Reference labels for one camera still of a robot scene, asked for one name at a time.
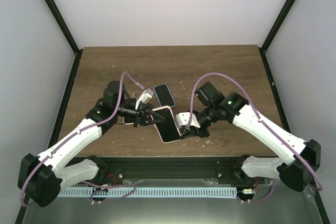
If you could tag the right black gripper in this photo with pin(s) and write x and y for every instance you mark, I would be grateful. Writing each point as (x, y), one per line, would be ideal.
(199, 132)

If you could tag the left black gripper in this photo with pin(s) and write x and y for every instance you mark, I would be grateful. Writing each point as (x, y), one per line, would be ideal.
(143, 113)

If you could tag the phone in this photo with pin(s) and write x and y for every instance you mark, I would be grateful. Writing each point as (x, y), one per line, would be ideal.
(164, 96)
(167, 130)
(128, 123)

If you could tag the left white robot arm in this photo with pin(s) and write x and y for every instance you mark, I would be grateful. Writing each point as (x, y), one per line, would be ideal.
(42, 177)

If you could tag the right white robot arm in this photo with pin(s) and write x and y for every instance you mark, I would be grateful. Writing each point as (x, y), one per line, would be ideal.
(296, 158)

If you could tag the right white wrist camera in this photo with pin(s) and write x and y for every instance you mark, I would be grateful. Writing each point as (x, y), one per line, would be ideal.
(182, 120)

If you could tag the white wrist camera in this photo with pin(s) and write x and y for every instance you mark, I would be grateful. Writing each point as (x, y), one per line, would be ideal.
(144, 98)
(182, 120)

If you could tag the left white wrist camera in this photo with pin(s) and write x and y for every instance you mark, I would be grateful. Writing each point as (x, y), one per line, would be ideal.
(144, 98)

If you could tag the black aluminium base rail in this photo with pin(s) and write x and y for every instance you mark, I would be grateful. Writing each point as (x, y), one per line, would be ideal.
(224, 170)

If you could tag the left black table edge rail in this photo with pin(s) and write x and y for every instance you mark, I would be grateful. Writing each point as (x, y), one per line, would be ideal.
(65, 99)

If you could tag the light blue slotted cable duct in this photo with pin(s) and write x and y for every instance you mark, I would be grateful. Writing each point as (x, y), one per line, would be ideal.
(153, 192)

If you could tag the left black frame post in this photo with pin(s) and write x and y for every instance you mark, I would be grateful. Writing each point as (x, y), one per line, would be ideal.
(52, 6)

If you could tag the black frame post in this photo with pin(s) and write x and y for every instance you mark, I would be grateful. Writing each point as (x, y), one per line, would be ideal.
(277, 24)
(52, 6)

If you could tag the right black frame post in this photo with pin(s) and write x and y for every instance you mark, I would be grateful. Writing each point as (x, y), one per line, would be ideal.
(277, 24)

